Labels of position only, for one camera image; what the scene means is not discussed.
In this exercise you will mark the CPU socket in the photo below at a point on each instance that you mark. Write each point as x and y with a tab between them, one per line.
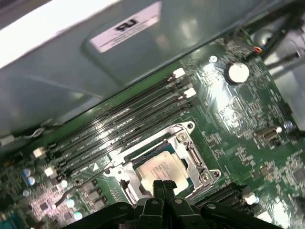
182	137

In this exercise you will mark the silver CPU plate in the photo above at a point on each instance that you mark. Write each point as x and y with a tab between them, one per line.
159	167

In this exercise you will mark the green motherboard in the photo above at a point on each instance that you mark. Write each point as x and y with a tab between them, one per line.
226	107

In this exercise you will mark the silver coin battery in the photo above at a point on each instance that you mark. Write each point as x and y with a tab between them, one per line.
238	71

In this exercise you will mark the white label sticker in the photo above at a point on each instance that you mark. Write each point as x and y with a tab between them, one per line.
126	26

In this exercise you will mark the RAM slot white clips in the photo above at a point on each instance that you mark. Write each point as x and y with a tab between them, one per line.
228	201
119	132
119	106

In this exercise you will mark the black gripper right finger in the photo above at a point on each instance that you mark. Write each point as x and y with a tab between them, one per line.
183	214

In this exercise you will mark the metal socket cover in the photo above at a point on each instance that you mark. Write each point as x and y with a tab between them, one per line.
129	175

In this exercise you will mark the black open PC case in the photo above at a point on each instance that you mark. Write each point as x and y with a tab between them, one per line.
71	78

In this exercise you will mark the silver board connector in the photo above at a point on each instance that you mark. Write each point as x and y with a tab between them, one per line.
267	135

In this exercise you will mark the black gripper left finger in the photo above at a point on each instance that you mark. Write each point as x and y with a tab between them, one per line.
150	214

